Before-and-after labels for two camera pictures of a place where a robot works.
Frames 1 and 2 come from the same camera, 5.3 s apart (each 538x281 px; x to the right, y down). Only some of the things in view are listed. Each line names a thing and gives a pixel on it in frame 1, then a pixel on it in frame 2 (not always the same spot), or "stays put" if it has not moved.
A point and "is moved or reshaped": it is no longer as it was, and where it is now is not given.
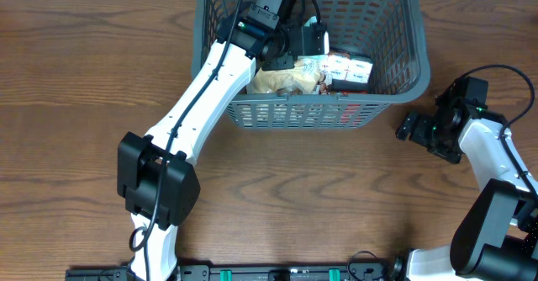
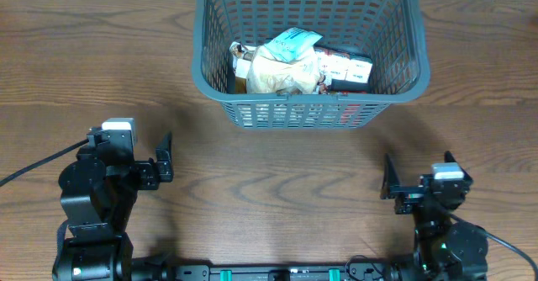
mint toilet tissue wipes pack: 326,39 is moved or reshaped
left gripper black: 285,60 -> 150,177
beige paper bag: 303,77 stays put
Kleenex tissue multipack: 343,66 stays put
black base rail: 255,272 stays put
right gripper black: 414,126 -> 411,193
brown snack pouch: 324,89 is moved or reshaped
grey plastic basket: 385,18 stays put
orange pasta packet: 301,114 stays put
